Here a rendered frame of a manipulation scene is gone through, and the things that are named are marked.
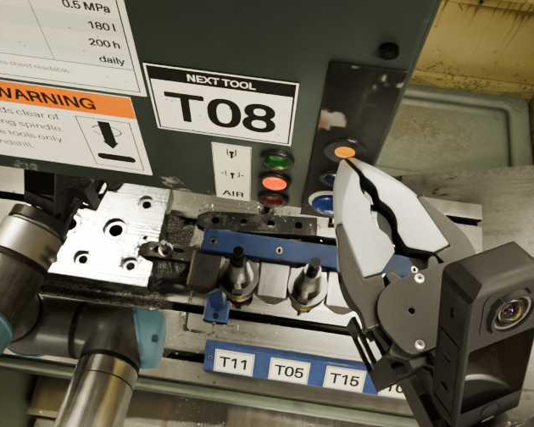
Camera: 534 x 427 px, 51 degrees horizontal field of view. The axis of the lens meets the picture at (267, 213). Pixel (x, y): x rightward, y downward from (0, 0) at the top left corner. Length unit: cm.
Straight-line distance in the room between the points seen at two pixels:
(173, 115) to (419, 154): 148
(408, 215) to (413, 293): 6
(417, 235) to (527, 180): 127
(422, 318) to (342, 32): 17
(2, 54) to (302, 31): 20
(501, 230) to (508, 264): 129
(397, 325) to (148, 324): 44
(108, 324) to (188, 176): 31
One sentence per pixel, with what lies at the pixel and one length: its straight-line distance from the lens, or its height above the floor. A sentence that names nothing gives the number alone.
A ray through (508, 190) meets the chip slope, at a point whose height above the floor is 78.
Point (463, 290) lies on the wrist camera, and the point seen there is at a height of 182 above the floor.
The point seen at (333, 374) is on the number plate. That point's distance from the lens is 116.
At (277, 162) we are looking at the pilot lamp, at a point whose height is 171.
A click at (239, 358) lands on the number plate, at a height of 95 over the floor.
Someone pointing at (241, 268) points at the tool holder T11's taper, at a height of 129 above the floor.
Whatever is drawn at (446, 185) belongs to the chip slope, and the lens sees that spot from 165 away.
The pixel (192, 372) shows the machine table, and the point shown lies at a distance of 120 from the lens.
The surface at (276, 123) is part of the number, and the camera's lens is 39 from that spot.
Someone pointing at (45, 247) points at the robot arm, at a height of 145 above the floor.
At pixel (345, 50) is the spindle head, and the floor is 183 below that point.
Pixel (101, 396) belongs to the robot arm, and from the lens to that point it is 70.
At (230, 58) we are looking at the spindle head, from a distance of 35.
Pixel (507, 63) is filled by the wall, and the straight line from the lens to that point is 192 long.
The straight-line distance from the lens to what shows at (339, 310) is 91.
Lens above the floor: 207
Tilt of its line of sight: 64 degrees down
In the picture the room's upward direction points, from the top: 5 degrees clockwise
